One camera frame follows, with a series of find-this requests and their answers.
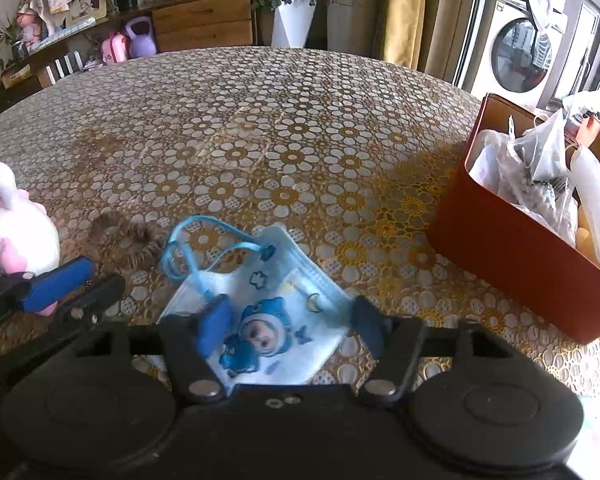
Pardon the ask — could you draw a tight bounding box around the blue cartoon face mask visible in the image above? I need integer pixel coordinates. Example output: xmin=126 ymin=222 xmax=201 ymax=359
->
xmin=160 ymin=216 xmax=353 ymax=388

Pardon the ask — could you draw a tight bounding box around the red tin box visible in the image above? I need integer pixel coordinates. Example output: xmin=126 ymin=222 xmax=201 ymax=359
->
xmin=428 ymin=93 xmax=600 ymax=344

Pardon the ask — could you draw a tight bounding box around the white cloth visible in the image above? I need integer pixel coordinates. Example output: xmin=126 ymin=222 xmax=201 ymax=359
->
xmin=467 ymin=112 xmax=578 ymax=246

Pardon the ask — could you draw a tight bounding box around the white bunny plush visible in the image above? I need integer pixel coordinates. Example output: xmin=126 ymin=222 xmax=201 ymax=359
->
xmin=0 ymin=160 xmax=62 ymax=316

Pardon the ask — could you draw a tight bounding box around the brown hair scrunchie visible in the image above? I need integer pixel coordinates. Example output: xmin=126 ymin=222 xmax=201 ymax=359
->
xmin=84 ymin=211 xmax=166 ymax=272

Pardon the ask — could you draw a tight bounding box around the pink toy case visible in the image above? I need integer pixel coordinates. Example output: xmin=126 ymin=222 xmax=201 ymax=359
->
xmin=102 ymin=32 xmax=130 ymax=65

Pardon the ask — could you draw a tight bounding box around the purple kettlebell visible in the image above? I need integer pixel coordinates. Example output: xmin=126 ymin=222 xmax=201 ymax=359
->
xmin=124 ymin=15 xmax=157 ymax=58

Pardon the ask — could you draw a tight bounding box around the white washing machine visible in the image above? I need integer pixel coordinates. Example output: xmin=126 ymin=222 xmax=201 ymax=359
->
xmin=463 ymin=0 xmax=568 ymax=110

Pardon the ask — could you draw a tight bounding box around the wooden drawer cabinet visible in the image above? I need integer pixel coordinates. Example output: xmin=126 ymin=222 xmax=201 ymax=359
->
xmin=0 ymin=0 xmax=258 ymax=114

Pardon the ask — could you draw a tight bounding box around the white plant pot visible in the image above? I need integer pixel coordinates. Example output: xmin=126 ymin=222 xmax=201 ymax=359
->
xmin=271 ymin=0 xmax=315 ymax=48

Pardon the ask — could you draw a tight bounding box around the standing air conditioner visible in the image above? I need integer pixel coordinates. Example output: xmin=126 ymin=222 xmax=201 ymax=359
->
xmin=327 ymin=0 xmax=379 ymax=56

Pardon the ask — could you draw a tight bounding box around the yellow curtain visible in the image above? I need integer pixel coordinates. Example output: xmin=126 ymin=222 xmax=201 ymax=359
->
xmin=377 ymin=0 xmax=426 ymax=70

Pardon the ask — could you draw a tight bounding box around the picture frame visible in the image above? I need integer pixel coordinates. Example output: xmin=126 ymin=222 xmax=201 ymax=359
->
xmin=67 ymin=0 xmax=107 ymax=25

